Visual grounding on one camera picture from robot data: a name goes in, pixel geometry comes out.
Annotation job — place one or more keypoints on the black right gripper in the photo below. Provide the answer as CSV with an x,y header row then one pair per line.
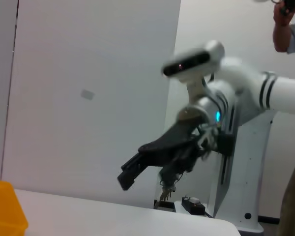
x,y
172,145

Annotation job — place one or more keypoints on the black handheld controller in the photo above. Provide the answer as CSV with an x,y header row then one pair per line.
x,y
288,6

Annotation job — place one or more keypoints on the person's bare forearm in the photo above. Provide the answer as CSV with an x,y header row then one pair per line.
x,y
282,39

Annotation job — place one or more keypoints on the person's hand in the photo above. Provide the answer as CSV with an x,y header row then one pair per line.
x,y
284,13

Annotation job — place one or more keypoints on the white robot torso column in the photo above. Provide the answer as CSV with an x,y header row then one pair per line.
x,y
245,172

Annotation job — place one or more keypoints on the yellow plastic bin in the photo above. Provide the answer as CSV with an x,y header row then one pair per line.
x,y
5,209

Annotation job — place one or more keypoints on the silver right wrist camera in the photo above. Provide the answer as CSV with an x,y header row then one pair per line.
x,y
191,61

